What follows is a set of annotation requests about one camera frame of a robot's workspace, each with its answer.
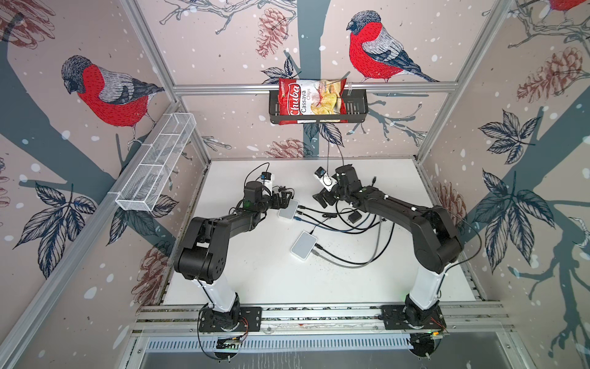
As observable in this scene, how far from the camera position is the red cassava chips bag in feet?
2.86

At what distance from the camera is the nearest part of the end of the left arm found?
0.76 metres

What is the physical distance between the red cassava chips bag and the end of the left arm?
302mm
